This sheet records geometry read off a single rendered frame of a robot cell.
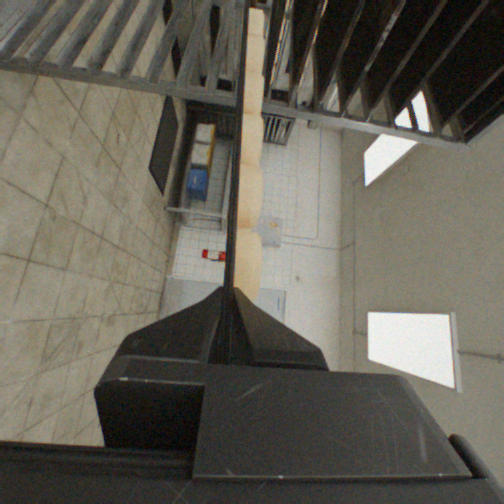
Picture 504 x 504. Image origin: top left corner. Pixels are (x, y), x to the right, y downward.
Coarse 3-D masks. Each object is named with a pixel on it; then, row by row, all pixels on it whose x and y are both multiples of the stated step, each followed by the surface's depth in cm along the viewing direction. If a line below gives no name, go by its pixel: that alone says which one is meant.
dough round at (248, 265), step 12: (240, 240) 15; (252, 240) 15; (240, 252) 14; (252, 252) 15; (240, 264) 14; (252, 264) 14; (240, 276) 14; (252, 276) 14; (240, 288) 15; (252, 288) 15; (252, 300) 16
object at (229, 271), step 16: (256, 0) 27; (240, 64) 18; (240, 80) 17; (240, 96) 17; (240, 112) 16; (240, 128) 15; (240, 144) 15; (240, 160) 15; (224, 272) 20; (224, 288) 12; (224, 304) 11; (224, 320) 11; (224, 336) 11; (224, 352) 11
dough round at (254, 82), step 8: (248, 72) 21; (256, 72) 21; (248, 80) 21; (256, 80) 21; (248, 88) 21; (256, 88) 21; (248, 96) 21; (256, 96) 21; (248, 104) 21; (256, 104) 21; (248, 112) 22; (256, 112) 22
